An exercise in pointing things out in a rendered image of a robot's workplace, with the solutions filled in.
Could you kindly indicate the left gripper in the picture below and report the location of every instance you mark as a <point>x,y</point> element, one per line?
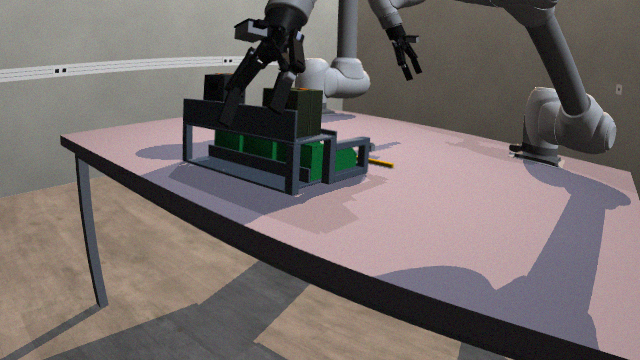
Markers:
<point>282,20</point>

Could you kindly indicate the yellow bar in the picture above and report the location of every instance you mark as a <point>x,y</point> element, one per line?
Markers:
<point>381,163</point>

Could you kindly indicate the green open bin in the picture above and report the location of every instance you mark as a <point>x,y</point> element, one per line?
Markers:
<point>259,147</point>
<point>228,140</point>
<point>311,156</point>

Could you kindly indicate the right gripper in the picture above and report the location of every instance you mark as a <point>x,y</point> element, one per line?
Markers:
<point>396,33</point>

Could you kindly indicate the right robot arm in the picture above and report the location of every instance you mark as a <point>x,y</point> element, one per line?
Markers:
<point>346,78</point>

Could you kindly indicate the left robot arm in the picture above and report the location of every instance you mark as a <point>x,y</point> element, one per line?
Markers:
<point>581,126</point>

